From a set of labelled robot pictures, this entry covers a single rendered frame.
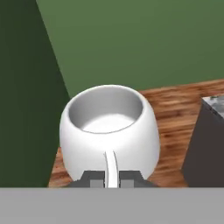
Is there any dark counter with marble top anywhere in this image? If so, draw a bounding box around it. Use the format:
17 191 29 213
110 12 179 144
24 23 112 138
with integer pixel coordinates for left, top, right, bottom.
181 94 224 188

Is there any white round mug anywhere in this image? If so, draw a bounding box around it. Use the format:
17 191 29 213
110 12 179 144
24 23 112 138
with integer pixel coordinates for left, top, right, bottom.
59 84 161 188

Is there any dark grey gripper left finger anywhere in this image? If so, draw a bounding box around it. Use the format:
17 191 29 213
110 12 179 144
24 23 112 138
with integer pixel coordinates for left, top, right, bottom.
68 171 106 188

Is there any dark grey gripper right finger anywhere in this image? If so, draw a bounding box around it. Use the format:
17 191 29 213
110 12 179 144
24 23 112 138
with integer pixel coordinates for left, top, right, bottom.
118 171 158 188

